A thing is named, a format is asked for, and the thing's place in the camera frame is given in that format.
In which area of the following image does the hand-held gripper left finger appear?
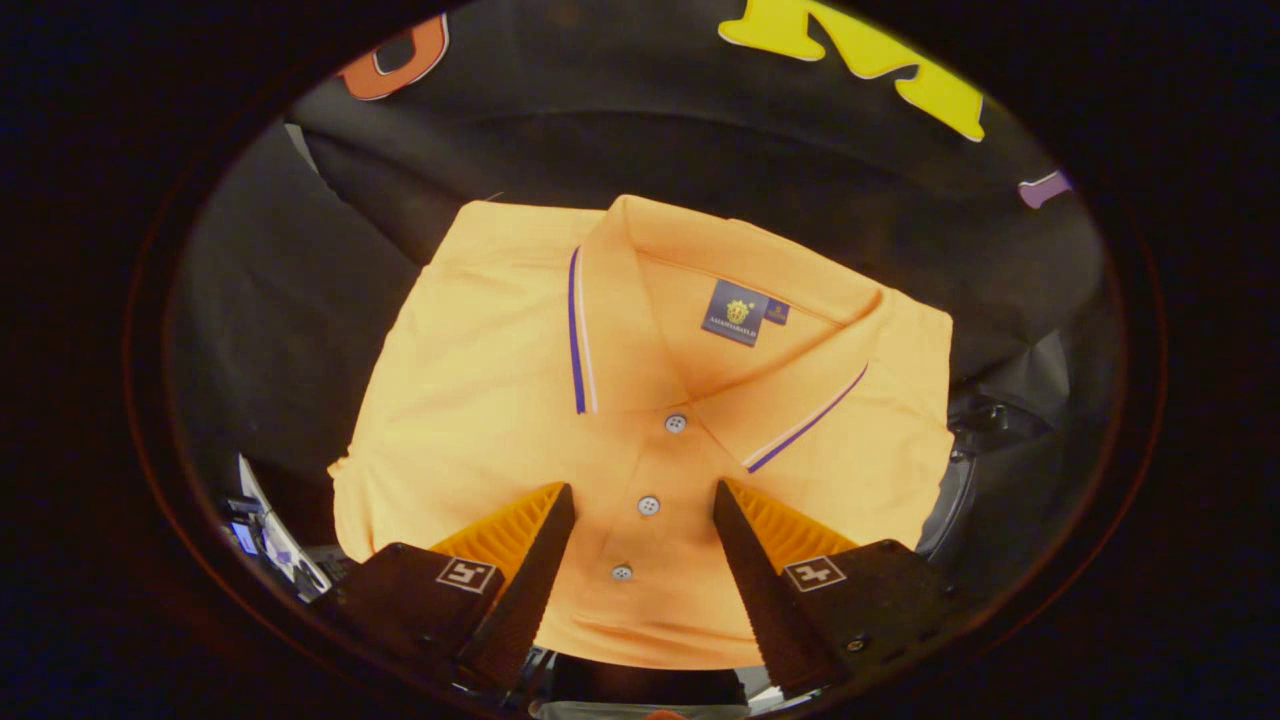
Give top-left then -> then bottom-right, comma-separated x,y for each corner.
320,483 -> 578,691

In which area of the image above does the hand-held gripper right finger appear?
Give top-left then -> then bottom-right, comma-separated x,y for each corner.
712,478 -> 963,693

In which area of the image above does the orange polo shirt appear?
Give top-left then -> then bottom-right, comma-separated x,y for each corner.
330,193 -> 954,671

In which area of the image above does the grey washing machine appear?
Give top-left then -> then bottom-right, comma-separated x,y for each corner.
915,395 -> 1061,561

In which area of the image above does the black backdrop cloth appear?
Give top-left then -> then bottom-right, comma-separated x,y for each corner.
170,0 -> 1131,561

